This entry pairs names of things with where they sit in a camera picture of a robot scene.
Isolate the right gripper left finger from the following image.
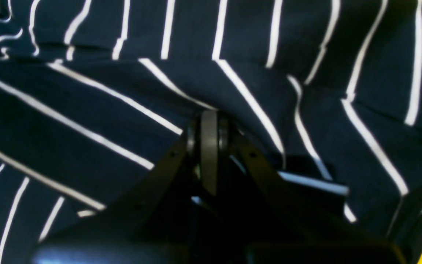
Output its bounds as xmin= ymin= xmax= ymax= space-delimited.
xmin=32 ymin=118 xmax=199 ymax=264

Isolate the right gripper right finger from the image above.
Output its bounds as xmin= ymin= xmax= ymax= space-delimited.
xmin=201 ymin=110 xmax=406 ymax=264

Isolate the navy white striped T-shirt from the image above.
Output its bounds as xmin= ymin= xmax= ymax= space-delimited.
xmin=0 ymin=0 xmax=422 ymax=264

